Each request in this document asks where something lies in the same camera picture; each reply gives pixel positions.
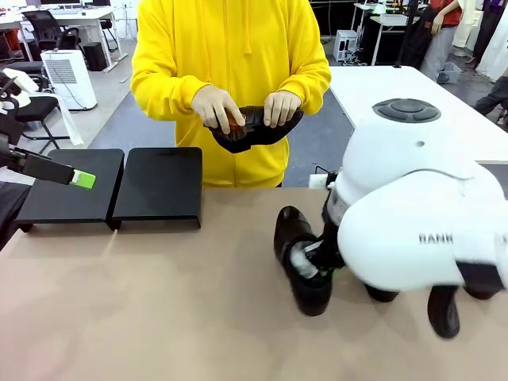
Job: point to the black leather dress shoe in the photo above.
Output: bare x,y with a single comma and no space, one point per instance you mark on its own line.
289,230

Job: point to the white office desk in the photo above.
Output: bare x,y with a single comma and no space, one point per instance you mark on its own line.
79,16

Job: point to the black pointed dress shoe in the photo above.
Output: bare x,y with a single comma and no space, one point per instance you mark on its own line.
381,294

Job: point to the white desk with metal legs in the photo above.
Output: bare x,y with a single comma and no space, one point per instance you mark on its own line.
391,19

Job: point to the person's left hand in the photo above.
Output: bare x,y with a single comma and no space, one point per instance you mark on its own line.
282,107

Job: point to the white air purifier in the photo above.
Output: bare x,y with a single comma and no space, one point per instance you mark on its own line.
69,87

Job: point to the person's yellow hoodie torso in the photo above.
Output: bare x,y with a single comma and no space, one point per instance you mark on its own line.
238,39

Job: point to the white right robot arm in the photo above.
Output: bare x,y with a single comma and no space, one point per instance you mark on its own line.
405,190

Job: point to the black chair with metal legs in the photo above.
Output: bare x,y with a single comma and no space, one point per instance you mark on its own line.
35,107

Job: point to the person's right hand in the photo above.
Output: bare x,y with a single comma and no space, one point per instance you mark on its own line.
218,107

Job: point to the person in dark trousers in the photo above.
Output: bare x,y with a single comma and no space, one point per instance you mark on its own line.
494,99

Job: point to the black computer tower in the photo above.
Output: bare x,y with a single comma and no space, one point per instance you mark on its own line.
95,57

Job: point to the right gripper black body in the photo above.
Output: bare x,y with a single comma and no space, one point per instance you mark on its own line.
330,234

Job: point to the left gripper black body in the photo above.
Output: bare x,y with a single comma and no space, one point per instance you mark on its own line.
10,156

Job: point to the white computer case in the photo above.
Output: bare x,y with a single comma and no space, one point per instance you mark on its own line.
347,45

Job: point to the person in red top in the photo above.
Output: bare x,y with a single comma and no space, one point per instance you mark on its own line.
440,43

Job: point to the person's right forearm yellow sleeve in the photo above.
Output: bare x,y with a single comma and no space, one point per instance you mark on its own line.
166,99

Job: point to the black metal shoe stand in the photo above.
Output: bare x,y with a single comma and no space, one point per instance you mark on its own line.
71,202
158,186

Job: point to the white power strip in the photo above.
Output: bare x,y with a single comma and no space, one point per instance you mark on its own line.
317,180

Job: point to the white draped cloth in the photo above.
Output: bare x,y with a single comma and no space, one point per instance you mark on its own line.
69,119

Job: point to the black chunky loafer shoe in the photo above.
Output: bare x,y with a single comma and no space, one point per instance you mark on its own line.
254,137

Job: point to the person's left forearm yellow sleeve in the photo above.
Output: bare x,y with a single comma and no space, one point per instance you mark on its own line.
313,85

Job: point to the black office chair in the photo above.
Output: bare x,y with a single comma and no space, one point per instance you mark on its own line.
47,29

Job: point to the grey plastic bin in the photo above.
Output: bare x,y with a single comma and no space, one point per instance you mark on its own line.
450,73

